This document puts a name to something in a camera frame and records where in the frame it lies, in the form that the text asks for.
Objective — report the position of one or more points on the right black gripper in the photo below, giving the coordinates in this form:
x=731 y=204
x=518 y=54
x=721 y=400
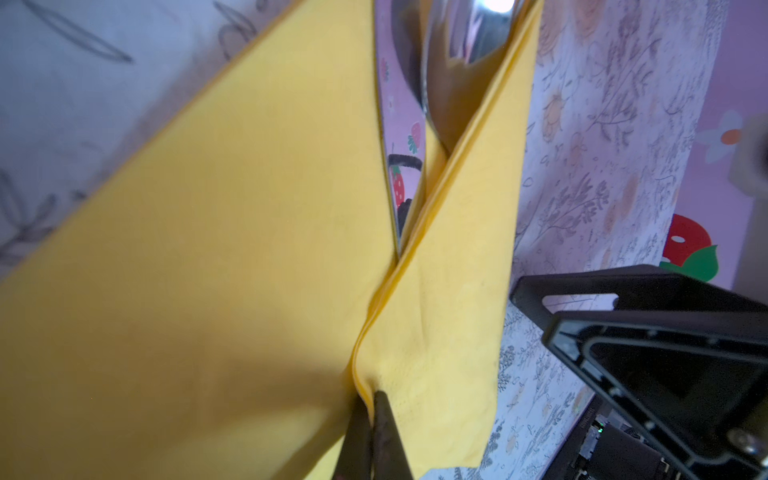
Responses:
x=683 y=361

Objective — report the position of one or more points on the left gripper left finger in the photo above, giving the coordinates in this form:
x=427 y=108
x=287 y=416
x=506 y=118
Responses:
x=355 y=458

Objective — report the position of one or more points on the yellow paper napkin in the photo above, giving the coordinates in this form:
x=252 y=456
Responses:
x=212 y=312

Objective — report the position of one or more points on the silver spoon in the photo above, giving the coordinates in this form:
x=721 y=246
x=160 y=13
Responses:
x=446 y=54

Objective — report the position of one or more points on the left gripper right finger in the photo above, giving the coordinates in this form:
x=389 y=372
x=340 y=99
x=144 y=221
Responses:
x=389 y=460

